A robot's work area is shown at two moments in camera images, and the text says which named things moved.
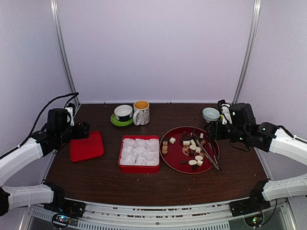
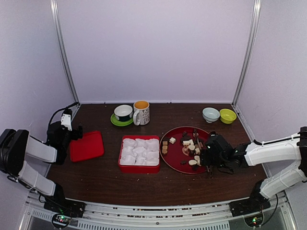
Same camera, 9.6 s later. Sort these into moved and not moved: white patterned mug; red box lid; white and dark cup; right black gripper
Moved: right black gripper
Not moved: white and dark cup; red box lid; white patterned mug
